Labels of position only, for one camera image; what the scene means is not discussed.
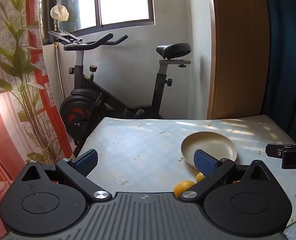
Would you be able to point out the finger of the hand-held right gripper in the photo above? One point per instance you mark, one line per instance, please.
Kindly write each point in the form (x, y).
(294, 158)

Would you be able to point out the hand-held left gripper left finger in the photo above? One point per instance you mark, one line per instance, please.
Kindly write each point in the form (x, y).
(86, 163)

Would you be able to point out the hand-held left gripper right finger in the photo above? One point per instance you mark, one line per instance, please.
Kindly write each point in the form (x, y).
(204, 162)

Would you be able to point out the cream round plate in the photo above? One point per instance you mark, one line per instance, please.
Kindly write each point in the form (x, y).
(213, 142)

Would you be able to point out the yellow lemon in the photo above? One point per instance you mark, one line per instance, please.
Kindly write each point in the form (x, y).
(184, 186)
(200, 177)

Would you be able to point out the black exercise bike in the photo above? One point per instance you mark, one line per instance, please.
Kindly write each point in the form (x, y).
(88, 90)

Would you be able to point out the dark blue curtain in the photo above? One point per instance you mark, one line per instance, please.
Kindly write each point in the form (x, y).
(288, 55)

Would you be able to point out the wooden door panel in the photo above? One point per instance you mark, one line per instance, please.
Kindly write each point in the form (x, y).
(238, 55)

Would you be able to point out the plant printed curtain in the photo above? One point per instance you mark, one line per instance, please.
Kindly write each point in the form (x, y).
(12, 80)

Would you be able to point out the white plastic bag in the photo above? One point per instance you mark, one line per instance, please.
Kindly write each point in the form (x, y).
(59, 13)

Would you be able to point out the dark framed window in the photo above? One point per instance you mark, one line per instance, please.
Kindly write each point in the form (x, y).
(123, 0)

